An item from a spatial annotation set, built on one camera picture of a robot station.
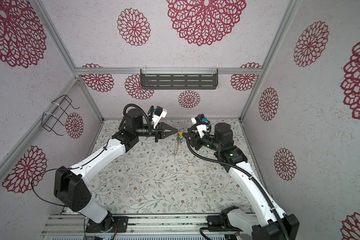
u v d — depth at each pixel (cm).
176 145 105
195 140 59
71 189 42
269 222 38
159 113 61
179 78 97
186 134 67
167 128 65
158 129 62
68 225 76
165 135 66
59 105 78
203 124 57
